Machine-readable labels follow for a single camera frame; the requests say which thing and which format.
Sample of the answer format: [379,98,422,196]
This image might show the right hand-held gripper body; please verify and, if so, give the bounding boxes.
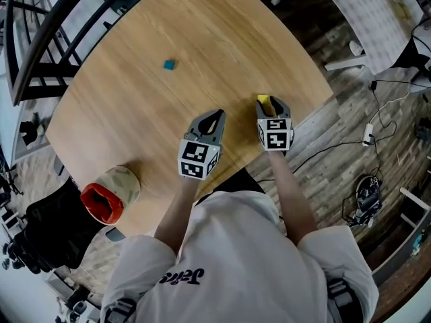
[256,116,295,157]

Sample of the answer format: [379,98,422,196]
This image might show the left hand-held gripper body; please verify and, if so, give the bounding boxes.
[177,133,223,180]

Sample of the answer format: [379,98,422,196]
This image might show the yellow cube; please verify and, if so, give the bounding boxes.
[257,94,276,117]

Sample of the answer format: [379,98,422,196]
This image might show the person's left forearm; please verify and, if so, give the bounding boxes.
[154,176,199,258]

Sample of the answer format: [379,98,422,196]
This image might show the person's right forearm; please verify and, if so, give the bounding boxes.
[268,149,319,247]

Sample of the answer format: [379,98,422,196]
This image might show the person's black trouser leg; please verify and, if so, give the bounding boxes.
[198,168,265,203]

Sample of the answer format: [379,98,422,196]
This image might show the cream bucket with orange liner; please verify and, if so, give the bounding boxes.
[79,165,141,227]

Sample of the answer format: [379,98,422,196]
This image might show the white power strip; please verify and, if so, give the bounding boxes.
[362,122,375,147]

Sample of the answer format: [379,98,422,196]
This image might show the person's white shirt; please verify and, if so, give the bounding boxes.
[100,190,380,323]

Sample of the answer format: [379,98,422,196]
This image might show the black round device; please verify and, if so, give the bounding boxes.
[350,175,385,228]

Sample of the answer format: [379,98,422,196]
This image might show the table with patterned cloth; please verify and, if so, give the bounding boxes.
[314,0,425,77]

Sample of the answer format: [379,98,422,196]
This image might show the teal shoe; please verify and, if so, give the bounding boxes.
[35,112,48,137]

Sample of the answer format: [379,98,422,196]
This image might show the black mesh office chair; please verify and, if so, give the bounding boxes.
[23,156,126,272]

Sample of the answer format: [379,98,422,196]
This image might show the black metal railing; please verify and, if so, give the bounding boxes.
[5,0,169,107]

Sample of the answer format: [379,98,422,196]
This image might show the black bag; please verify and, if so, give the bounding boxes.
[19,121,38,146]

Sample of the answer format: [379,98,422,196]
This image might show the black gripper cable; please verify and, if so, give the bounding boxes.
[257,136,366,183]

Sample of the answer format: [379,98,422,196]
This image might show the white metal frame rack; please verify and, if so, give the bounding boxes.
[399,186,431,228]

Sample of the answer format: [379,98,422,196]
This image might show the gray black harness strap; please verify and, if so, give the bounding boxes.
[104,297,137,323]
[326,279,363,323]

